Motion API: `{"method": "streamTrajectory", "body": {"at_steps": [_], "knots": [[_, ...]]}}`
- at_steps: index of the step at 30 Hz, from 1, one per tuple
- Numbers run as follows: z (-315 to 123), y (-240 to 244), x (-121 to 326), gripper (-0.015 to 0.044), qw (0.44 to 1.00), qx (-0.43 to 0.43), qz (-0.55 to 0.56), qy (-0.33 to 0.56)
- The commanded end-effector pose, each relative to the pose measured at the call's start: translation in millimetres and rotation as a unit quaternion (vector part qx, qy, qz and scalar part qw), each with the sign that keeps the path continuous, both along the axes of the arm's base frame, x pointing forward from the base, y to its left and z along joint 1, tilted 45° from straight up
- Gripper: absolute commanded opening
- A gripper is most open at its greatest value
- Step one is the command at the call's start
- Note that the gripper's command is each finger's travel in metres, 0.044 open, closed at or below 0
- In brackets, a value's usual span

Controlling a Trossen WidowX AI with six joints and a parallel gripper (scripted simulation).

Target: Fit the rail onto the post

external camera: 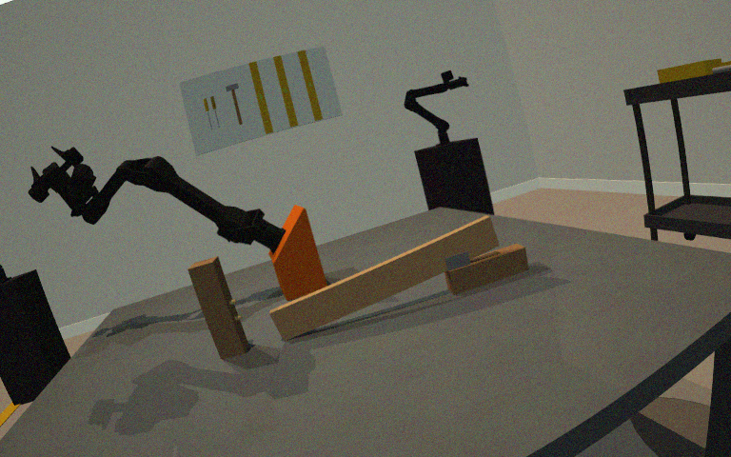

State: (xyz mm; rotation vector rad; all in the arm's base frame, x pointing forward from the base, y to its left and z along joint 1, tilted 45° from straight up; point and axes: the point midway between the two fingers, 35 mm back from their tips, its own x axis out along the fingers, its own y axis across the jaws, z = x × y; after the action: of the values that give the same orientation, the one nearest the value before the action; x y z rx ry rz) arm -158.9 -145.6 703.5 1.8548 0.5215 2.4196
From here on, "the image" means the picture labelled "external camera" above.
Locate long wooden rail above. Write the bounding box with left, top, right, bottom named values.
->
left=269, top=215, right=500, bottom=341

